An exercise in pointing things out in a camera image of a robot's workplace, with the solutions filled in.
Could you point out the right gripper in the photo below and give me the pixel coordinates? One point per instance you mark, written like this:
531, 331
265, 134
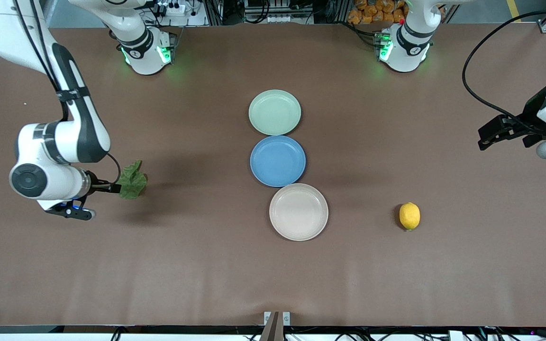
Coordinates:
96, 182

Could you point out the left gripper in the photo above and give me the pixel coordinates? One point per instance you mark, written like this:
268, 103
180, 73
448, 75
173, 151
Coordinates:
530, 120

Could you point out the green lettuce leaf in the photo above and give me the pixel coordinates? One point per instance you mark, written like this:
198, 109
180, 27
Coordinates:
133, 182

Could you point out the yellow lemon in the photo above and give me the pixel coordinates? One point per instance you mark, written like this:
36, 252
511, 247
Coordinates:
409, 216

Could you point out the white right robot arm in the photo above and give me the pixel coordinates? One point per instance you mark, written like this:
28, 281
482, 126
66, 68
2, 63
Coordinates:
50, 182

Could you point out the blue plate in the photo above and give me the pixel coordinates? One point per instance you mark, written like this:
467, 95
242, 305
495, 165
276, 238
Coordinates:
277, 161

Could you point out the pale green plate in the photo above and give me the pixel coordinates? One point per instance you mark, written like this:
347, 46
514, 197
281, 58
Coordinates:
274, 112

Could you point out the white power strip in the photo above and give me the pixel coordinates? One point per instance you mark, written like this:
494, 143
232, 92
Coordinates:
176, 7

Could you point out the bag of orange fruit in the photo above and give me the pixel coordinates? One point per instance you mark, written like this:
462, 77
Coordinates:
368, 12

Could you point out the beige plate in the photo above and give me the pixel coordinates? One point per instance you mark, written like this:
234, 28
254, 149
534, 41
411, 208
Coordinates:
298, 212

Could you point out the background equipment rack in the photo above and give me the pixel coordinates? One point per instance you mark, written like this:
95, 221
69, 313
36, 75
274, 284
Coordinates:
273, 14

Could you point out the small metal table bracket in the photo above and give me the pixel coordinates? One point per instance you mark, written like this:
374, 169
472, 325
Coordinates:
267, 317

